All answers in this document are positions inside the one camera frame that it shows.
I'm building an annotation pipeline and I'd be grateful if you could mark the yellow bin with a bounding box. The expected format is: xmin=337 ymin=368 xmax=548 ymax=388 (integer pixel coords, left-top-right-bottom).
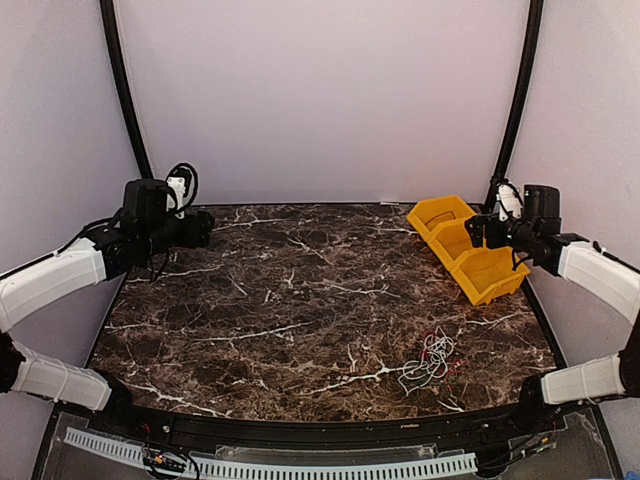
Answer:
xmin=427 ymin=218 xmax=479 ymax=271
xmin=450 ymin=247 xmax=531 ymax=306
xmin=407 ymin=195 xmax=475 ymax=241

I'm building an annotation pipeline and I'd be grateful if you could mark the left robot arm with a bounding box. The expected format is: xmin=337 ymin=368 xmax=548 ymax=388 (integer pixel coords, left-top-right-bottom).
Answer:
xmin=1 ymin=174 xmax=214 ymax=436

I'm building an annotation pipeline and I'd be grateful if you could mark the left black frame post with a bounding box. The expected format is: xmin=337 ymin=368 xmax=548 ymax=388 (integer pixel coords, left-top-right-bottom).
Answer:
xmin=99 ymin=0 xmax=153 ymax=179

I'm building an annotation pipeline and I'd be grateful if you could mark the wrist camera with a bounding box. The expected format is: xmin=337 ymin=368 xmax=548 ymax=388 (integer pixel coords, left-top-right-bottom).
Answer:
xmin=496 ymin=181 xmax=523 ymax=222
xmin=165 ymin=162 xmax=199 ymax=219

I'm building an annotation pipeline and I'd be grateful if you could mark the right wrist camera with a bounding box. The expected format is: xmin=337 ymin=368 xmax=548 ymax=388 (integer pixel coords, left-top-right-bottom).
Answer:
xmin=496 ymin=181 xmax=523 ymax=222

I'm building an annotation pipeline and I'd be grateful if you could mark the black front rail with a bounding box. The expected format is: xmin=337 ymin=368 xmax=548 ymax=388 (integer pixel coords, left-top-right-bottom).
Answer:
xmin=54 ymin=389 xmax=596 ymax=451

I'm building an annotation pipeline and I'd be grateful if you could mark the red cable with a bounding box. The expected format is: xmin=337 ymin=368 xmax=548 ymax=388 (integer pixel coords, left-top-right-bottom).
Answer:
xmin=417 ymin=329 xmax=471 ymax=389

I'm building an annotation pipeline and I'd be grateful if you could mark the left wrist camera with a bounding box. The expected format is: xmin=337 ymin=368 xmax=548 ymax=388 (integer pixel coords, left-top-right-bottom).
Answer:
xmin=165 ymin=162 xmax=199 ymax=219

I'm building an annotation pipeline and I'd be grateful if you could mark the white slotted cable duct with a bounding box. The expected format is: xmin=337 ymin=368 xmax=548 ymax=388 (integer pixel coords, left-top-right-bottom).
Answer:
xmin=64 ymin=428 xmax=477 ymax=480

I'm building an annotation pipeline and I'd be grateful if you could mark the yellow bin middle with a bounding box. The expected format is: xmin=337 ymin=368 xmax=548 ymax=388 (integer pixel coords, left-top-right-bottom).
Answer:
xmin=427 ymin=218 xmax=479 ymax=271

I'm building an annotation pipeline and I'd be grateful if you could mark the black frame post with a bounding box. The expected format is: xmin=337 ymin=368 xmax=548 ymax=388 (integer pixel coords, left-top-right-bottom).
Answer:
xmin=99 ymin=0 xmax=153 ymax=179
xmin=490 ymin=0 xmax=544 ymax=187

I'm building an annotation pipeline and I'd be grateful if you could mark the yellow bin right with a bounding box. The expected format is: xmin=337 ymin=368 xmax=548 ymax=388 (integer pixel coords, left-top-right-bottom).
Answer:
xmin=450 ymin=247 xmax=531 ymax=306

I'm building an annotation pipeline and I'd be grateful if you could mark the white cable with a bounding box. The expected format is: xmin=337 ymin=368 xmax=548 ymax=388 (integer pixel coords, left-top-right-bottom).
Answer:
xmin=397 ymin=326 xmax=457 ymax=397

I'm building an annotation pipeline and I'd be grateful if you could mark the right black frame post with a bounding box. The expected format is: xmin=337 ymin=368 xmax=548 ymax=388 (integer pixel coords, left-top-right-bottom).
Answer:
xmin=490 ymin=0 xmax=544 ymax=187

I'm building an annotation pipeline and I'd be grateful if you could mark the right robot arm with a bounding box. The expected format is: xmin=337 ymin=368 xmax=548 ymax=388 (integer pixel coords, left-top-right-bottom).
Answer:
xmin=464 ymin=182 xmax=639 ymax=434

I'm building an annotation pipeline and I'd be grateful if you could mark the yellow bin left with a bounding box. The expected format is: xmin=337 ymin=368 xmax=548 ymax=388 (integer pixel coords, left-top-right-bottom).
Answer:
xmin=407 ymin=195 xmax=475 ymax=241

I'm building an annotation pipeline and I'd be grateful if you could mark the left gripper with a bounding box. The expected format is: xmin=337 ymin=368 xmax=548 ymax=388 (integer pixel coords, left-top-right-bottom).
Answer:
xmin=141 ymin=209 xmax=213 ymax=259

